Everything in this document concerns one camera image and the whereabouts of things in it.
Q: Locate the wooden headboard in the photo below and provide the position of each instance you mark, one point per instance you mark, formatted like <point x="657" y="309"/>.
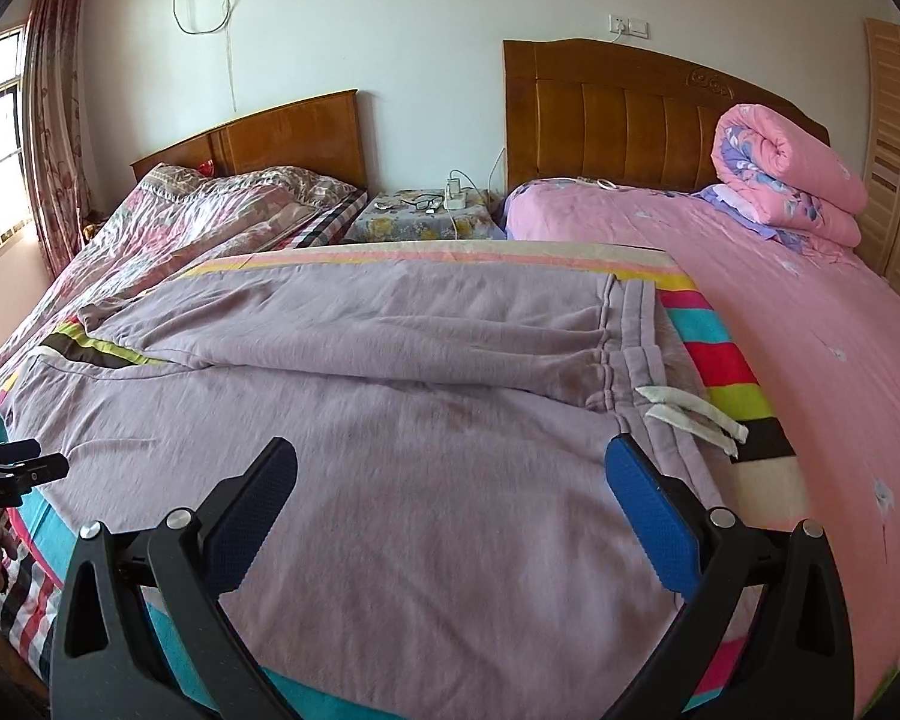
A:
<point x="588" y="108"/>
<point x="320" y="134"/>

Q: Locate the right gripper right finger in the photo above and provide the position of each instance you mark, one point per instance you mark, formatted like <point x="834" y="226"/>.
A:
<point x="763" y="631"/>

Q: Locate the rainbow striped sheet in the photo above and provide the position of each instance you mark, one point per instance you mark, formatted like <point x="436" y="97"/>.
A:
<point x="720" y="374"/>

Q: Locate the nightstand with floral cover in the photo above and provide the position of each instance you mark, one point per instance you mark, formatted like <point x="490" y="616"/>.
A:
<point x="421" y="215"/>

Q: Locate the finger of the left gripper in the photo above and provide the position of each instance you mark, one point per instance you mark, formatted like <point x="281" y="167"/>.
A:
<point x="21" y="450"/>
<point x="33" y="472"/>

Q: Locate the floral quilt on left bed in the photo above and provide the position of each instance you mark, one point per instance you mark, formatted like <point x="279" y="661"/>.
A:
<point x="175" y="218"/>

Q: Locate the light wooden wardrobe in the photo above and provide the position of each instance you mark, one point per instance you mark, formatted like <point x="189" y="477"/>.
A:
<point x="880" y="222"/>

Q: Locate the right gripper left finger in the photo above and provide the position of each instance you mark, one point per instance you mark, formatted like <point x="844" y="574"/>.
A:
<point x="107" y="660"/>

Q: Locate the left wooden headboard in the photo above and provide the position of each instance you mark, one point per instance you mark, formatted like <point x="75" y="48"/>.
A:
<point x="320" y="134"/>

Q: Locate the plaid checked bed sheet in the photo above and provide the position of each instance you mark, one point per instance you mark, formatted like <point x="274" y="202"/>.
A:
<point x="29" y="607"/>

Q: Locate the lilac sweatpants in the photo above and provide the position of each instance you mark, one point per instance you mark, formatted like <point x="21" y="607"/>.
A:
<point x="390" y="419"/>

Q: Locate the white wall socket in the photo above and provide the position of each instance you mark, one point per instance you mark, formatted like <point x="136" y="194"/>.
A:
<point x="625" y="26"/>

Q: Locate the white power strip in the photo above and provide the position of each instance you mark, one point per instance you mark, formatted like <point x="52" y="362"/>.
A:
<point x="454" y="195"/>

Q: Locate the rolled pink floral blanket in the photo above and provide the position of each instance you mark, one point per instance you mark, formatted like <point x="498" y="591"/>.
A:
<point x="776" y="179"/>

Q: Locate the pink bedspread on right bed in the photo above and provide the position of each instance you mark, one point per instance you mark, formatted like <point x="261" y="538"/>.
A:
<point x="822" y="336"/>

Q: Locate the pink floral curtain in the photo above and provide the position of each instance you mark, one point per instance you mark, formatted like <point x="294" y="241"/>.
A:
<point x="60" y="196"/>

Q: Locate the right wooden headboard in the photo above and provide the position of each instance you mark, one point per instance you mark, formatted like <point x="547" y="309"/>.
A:
<point x="588" y="108"/>

